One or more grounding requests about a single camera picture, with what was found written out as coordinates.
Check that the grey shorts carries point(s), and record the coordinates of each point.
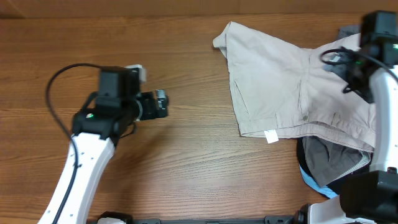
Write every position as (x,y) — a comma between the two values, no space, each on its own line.
(339,128)

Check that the brown cardboard back panel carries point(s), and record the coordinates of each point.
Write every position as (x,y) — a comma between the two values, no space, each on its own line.
(28,9)

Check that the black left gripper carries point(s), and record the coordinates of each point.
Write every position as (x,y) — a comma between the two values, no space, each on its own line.
(149,109)

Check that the beige shorts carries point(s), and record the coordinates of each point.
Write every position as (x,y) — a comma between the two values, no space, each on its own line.
(265,80)

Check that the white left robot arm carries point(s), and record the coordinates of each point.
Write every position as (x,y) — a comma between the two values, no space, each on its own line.
(93,140)

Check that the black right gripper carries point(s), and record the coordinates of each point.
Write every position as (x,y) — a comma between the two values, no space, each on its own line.
(358,83)

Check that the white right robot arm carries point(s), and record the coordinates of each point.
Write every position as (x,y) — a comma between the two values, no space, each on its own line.
(369,197)

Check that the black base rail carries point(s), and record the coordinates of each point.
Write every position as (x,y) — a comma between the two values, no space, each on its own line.
(123,218)

